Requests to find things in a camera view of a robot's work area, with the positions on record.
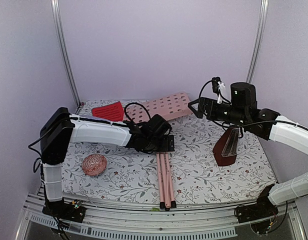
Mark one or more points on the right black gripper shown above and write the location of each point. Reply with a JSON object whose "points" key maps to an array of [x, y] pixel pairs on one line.
{"points": [[203, 107]]}

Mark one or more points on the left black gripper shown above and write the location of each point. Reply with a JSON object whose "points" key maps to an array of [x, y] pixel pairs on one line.
{"points": [[170, 148]]}

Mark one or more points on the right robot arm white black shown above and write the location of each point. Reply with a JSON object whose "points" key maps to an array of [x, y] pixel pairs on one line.
{"points": [[272, 126]]}

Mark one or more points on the aluminium front rail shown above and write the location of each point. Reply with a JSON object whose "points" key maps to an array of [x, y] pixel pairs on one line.
{"points": [[118, 220]]}

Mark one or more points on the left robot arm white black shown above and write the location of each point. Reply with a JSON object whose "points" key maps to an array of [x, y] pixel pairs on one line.
{"points": [[64, 128]]}

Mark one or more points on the pink music stand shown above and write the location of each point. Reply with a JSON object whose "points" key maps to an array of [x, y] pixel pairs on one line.
{"points": [[169, 107]]}

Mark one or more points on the aluminium frame post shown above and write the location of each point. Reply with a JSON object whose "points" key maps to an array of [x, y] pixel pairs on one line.
{"points": [[56, 12], [262, 18]]}

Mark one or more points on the red sheet music paper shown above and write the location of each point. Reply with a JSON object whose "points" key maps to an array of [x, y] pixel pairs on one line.
{"points": [[113, 112]]}

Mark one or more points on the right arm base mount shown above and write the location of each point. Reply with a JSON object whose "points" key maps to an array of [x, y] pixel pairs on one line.
{"points": [[263, 208]]}

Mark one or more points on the brown wooden metronome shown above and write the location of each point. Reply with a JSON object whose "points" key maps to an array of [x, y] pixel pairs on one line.
{"points": [[225, 149]]}

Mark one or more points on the left aluminium frame post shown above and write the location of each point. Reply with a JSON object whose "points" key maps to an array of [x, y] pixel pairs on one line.
{"points": [[56, 12]]}

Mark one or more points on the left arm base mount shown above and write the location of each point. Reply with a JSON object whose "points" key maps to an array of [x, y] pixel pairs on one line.
{"points": [[72, 211]]}

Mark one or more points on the red patterned ceramic bowl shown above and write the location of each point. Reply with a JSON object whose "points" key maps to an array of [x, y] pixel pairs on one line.
{"points": [[94, 165]]}

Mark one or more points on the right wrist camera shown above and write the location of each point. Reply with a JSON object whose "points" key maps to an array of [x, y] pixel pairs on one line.
{"points": [[217, 85]]}

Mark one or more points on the right aluminium frame post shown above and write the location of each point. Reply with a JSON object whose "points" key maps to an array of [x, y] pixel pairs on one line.
{"points": [[262, 18]]}

